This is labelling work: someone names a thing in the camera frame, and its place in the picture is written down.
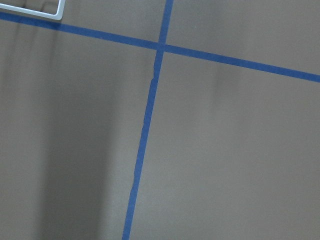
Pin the white wire cup rack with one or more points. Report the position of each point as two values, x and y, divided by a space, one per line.
48 9

